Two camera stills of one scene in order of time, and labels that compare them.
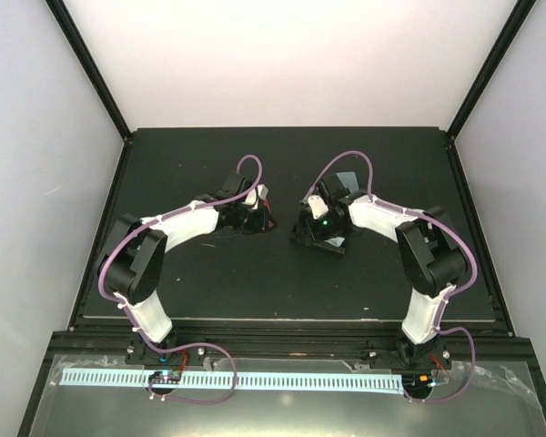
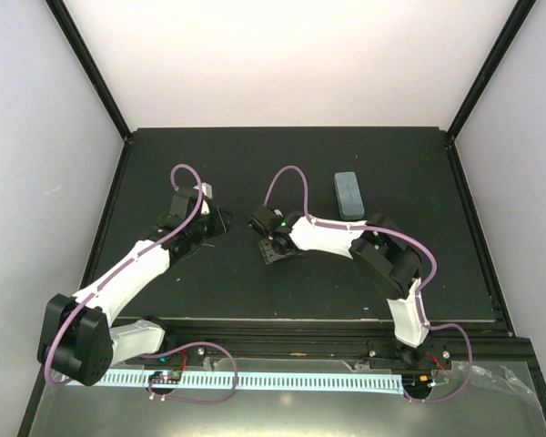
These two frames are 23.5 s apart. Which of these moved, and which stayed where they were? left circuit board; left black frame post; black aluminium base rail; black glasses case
Moved: black glasses case
Stayed: black aluminium base rail; left black frame post; left circuit board
